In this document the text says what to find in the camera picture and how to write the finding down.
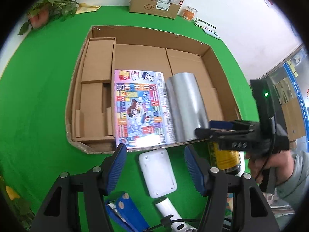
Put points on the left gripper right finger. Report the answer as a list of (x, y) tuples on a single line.
[(198, 168)]

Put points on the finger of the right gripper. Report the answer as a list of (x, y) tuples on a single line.
[(211, 134), (216, 124)]

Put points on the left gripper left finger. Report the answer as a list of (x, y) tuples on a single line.
[(112, 167)]

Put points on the silver foil roll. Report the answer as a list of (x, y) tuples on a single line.
[(186, 105)]

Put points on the yellow labelled black bottle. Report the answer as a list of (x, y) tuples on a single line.
[(230, 162)]

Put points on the white router box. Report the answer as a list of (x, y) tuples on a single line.
[(157, 172)]

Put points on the blue stapler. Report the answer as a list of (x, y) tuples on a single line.
[(124, 213)]

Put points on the colourful game box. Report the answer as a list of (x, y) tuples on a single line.
[(141, 108)]

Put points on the grey sleeve forearm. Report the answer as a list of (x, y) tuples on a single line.
[(294, 190)]

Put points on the person right hand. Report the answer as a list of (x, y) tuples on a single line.
[(283, 163)]

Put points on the cardboard insert divider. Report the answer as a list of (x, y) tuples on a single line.
[(92, 96)]

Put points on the flat white green packet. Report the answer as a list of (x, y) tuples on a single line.
[(207, 28)]

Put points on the potted green plant near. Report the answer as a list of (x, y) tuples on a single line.
[(19, 206)]

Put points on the potted green plant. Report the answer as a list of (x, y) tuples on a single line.
[(40, 12), (19, 206)]

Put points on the open flat cardboard tray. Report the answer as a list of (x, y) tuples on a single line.
[(148, 49)]

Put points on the orange small jar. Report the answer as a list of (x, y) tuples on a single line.
[(189, 13)]

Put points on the yellow paper sheet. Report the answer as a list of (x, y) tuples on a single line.
[(85, 8)]

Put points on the potted green plant far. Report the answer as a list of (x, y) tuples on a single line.
[(40, 12)]

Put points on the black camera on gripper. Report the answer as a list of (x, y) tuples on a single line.
[(266, 101)]

